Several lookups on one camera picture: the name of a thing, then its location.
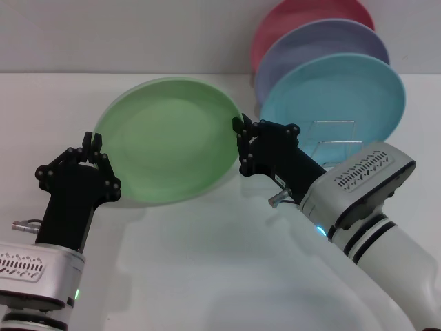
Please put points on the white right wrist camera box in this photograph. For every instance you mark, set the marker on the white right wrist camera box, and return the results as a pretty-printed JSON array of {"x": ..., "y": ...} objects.
[{"x": 330, "y": 198}]

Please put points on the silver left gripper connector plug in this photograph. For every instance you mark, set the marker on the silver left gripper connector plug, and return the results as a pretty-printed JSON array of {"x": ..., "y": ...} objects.
[{"x": 21, "y": 226}]

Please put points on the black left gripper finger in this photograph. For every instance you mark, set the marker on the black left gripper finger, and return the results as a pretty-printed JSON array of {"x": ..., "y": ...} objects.
[
  {"x": 56, "y": 165},
  {"x": 111, "y": 181}
]

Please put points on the light blue plastic plate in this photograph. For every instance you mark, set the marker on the light blue plastic plate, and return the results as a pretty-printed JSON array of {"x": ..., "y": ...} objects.
[{"x": 344, "y": 89}]

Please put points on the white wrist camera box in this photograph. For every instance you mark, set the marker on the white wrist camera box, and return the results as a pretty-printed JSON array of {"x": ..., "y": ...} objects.
[
  {"x": 330, "y": 198},
  {"x": 55, "y": 276}
]

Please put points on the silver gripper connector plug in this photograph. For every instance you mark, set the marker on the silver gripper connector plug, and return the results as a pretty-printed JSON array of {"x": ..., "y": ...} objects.
[
  {"x": 21, "y": 226},
  {"x": 276, "y": 199}
]

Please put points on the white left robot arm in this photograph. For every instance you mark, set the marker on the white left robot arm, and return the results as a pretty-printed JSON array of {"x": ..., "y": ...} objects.
[{"x": 27, "y": 320}]

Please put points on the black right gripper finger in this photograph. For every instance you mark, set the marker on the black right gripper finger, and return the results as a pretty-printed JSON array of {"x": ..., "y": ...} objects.
[
  {"x": 244, "y": 151},
  {"x": 275, "y": 129}
]

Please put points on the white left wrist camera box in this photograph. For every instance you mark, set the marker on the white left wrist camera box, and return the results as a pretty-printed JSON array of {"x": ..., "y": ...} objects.
[{"x": 55, "y": 276}]

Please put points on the purple plastic plate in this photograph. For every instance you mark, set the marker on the purple plastic plate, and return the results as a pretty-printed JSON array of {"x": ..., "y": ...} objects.
[{"x": 324, "y": 39}]

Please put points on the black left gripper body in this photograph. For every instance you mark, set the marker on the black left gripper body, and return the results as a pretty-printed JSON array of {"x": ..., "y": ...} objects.
[{"x": 68, "y": 210}]

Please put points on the red plastic plate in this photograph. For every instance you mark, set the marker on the red plastic plate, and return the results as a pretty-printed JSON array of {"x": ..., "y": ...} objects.
[{"x": 303, "y": 13}]

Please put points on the green plastic plate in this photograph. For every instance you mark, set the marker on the green plastic plate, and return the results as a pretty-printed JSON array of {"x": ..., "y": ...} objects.
[{"x": 169, "y": 141}]

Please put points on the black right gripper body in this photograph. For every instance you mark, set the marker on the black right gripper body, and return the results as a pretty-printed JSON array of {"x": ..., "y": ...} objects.
[{"x": 286, "y": 162}]

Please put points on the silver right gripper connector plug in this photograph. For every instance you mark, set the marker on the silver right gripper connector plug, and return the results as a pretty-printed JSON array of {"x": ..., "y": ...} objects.
[{"x": 276, "y": 199}]

